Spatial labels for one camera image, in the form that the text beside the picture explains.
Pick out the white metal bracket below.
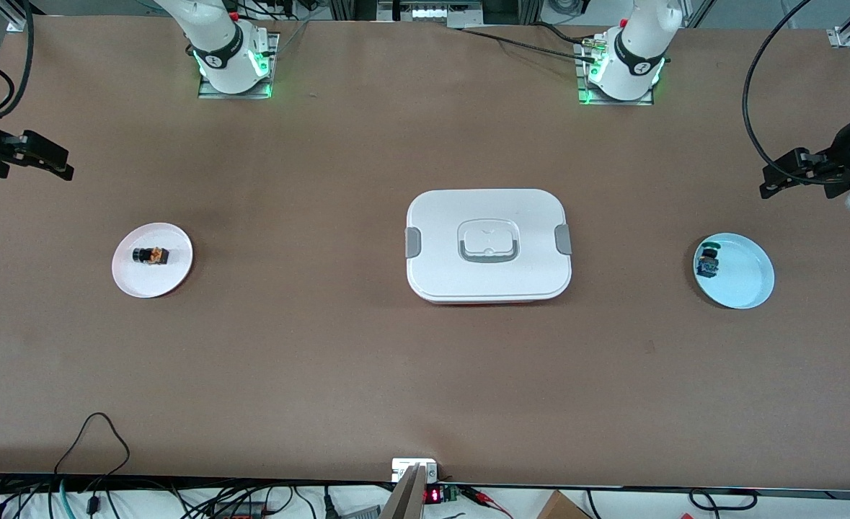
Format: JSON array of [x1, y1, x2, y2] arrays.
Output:
[[391, 458, 440, 484]]

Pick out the black base connector cable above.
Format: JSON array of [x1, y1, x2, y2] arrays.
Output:
[[457, 24, 598, 63]]

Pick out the white table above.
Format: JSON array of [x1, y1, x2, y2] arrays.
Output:
[[0, 484, 850, 519]]

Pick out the white lidded box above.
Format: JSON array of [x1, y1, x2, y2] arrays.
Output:
[[405, 189, 573, 305]]

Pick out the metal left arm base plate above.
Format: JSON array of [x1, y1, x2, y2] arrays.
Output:
[[576, 36, 655, 107]]

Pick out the thin black cable loop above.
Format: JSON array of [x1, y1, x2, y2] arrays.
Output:
[[53, 412, 131, 498]]

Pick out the blue switch with green button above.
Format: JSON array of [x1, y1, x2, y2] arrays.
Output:
[[696, 245, 722, 279]]

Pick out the brown cardboard box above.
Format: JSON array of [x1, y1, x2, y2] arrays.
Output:
[[536, 490, 591, 519]]

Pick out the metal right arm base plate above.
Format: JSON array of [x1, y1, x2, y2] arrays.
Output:
[[198, 32, 280, 99]]

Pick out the teal cable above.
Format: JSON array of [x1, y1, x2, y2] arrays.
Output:
[[48, 479, 74, 519]]

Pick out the red clip leads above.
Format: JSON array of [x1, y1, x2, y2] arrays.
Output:
[[461, 484, 515, 519]]

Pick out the light blue round plate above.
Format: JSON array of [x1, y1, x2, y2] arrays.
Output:
[[693, 233, 776, 310]]

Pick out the white power strip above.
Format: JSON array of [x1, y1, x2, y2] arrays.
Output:
[[378, 0, 483, 28]]

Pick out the pink round plate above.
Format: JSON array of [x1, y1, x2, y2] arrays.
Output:
[[112, 223, 194, 299]]

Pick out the tan camera stand beam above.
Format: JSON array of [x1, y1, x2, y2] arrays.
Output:
[[378, 465, 429, 519]]

